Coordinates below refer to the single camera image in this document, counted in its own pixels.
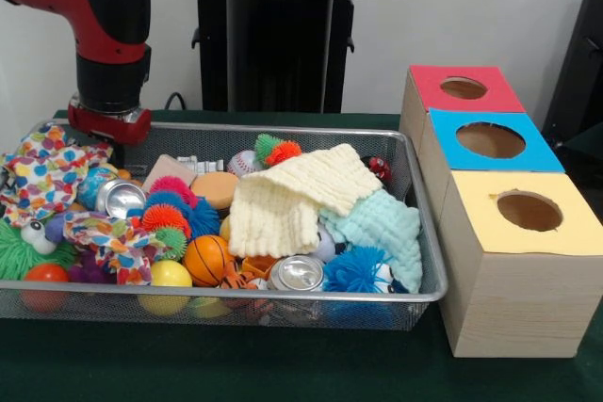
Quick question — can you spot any silver wire mesh bin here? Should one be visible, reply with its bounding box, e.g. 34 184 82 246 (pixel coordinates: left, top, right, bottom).
0 118 448 332

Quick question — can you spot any dented silver can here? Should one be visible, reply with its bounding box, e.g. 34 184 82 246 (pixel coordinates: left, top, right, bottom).
95 179 148 220

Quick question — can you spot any black upright panel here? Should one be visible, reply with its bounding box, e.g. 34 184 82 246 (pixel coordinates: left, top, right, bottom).
541 0 603 139

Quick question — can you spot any mint waffle cloth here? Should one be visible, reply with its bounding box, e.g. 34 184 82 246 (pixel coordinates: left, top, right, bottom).
318 188 424 294

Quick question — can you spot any wooden box with three holes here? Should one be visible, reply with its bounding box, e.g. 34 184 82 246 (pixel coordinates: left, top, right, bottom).
399 64 603 359

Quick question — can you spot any blue fuzzy toy with eyes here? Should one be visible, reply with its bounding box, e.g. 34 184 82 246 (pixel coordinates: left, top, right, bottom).
322 245 409 295

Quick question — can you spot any cream waffle cloth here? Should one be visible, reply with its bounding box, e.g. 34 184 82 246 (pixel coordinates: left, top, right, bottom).
227 142 383 258

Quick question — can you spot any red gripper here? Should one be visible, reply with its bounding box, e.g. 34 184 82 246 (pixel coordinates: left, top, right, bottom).
66 92 154 170

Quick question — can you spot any colourful spotted cloth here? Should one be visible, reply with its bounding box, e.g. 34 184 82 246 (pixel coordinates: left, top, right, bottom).
0 123 115 229

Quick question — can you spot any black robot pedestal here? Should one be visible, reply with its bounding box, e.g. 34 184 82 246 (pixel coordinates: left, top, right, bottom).
181 0 378 114

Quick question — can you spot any blue orange spiky ball toy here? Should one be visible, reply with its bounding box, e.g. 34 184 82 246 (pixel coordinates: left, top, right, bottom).
127 175 221 262

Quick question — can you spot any orange round sponge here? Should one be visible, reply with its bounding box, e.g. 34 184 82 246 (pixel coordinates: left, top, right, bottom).
190 171 240 210

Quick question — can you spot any orange toy basketball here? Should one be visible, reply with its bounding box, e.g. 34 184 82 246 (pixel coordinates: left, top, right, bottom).
182 233 236 288

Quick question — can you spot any silver drink can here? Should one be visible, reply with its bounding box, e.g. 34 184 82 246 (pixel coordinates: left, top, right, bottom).
267 254 326 292

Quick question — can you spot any pale wooden block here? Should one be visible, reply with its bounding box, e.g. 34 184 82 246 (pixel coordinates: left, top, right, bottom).
140 153 199 194

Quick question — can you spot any green fuzzy toy with eyes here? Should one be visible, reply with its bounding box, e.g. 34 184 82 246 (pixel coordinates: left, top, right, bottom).
0 218 79 281

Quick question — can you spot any dark green table cloth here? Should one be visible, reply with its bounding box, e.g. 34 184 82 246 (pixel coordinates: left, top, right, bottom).
0 109 603 402
562 122 603 172

